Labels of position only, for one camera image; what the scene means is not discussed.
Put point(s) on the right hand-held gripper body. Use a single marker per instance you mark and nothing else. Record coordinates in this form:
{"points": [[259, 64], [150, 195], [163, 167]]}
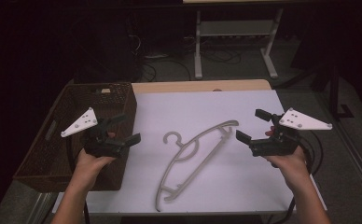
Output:
{"points": [[278, 146]]}

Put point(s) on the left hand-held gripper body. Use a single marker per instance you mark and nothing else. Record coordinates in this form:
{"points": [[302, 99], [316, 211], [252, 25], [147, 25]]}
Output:
{"points": [[100, 147]]}

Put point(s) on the grey plastic clothes hanger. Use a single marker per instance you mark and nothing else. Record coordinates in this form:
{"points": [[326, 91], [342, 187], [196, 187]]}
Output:
{"points": [[197, 141]]}

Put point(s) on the brown wicker basket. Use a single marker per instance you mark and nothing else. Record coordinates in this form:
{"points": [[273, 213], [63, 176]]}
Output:
{"points": [[45, 155]]}

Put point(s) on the person's left hand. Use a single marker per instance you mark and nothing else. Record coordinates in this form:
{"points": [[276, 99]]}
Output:
{"points": [[87, 169]]}

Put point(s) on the person's right hand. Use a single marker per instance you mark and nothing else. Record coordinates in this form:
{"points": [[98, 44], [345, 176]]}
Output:
{"points": [[292, 169]]}

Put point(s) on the white table mat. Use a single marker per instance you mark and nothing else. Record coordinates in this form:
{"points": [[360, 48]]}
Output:
{"points": [[201, 105]]}

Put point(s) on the black floor stand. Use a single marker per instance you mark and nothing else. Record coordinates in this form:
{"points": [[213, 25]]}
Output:
{"points": [[334, 90]]}

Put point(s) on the white metal table frame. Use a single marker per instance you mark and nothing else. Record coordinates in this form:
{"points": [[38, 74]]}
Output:
{"points": [[235, 28]]}

